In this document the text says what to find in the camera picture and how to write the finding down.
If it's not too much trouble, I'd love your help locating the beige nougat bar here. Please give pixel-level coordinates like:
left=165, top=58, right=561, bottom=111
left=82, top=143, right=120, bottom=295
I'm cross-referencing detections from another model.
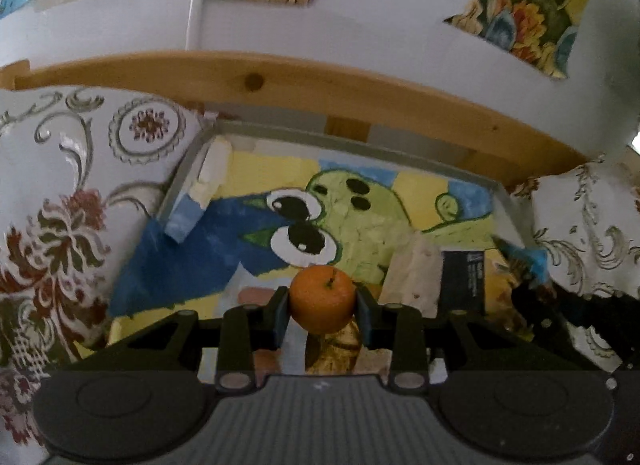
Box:
left=378, top=232, right=444, bottom=319

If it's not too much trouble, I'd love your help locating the gold foil snack packet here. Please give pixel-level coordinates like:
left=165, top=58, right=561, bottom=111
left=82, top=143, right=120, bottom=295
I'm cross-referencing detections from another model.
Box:
left=305, top=319, right=361, bottom=375

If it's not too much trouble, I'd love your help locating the dark blue snack bar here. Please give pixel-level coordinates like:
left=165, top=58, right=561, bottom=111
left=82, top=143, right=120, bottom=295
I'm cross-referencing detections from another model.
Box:
left=437, top=249, right=506, bottom=317

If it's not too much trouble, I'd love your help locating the orange tangerine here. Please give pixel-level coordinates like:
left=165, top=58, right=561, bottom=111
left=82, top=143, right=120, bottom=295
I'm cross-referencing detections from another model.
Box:
left=288, top=266, right=356, bottom=335

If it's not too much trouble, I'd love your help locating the blue brown snack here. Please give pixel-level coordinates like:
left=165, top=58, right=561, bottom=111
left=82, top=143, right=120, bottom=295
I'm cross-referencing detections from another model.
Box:
left=491, top=235, right=550, bottom=289

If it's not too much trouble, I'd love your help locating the sausage pack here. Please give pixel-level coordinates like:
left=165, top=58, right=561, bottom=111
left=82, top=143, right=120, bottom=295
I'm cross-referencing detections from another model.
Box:
left=238, top=286, right=307, bottom=385

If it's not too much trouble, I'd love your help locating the grey tray with drawing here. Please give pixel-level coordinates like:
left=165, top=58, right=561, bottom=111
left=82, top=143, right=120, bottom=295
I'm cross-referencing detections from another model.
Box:
left=108, top=132, right=534, bottom=375

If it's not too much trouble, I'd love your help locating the floral white bedspread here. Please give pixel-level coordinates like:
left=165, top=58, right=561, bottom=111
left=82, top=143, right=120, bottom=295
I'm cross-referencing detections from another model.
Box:
left=1, top=86, right=639, bottom=464

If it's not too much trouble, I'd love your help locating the floral landscape poster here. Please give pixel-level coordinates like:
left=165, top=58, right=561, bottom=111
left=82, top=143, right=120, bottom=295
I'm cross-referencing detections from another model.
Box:
left=445, top=0, right=588, bottom=79

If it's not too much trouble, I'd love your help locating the wooden bed frame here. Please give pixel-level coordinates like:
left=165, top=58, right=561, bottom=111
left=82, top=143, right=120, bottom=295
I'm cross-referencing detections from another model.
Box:
left=1, top=51, right=588, bottom=186

